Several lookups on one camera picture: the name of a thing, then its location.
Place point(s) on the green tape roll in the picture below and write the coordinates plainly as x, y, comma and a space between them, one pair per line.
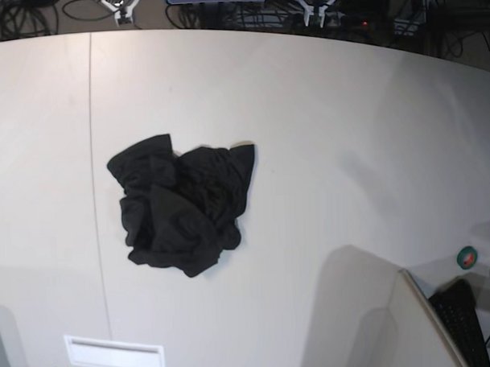
467, 257

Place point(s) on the black t-shirt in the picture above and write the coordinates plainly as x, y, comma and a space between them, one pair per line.
181, 211

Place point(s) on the white partition panel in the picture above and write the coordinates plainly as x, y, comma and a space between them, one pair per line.
369, 312

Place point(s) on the black power strip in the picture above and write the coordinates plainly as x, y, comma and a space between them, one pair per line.
360, 23

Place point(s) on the black keyboard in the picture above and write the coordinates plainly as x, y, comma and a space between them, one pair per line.
455, 305

